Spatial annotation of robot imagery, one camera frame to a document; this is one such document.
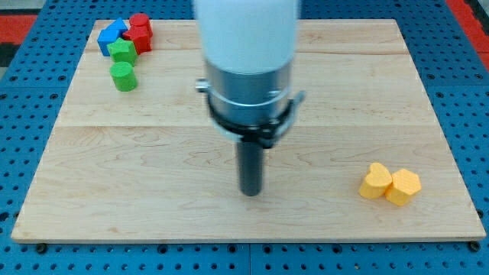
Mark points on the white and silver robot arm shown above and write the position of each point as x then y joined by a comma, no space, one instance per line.
248,48

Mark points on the blue triangle block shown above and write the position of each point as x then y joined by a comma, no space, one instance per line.
118,25

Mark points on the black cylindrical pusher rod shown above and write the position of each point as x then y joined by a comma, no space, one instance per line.
250,163

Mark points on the light wooden board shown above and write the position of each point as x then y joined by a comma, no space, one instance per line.
148,167

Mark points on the green cylinder block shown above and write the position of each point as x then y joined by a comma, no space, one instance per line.
123,76

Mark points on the yellow heart block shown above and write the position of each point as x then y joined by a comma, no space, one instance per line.
375,182

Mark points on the red star block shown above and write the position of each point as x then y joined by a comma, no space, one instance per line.
140,37

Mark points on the green star block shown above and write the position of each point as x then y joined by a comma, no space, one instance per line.
123,51

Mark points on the red cylinder block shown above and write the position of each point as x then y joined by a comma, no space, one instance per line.
141,20

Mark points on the yellow hexagon block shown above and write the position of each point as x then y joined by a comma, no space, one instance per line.
404,187

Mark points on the blue cube block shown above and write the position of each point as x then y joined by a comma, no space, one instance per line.
106,37

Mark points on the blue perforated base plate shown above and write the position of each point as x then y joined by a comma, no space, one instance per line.
36,81

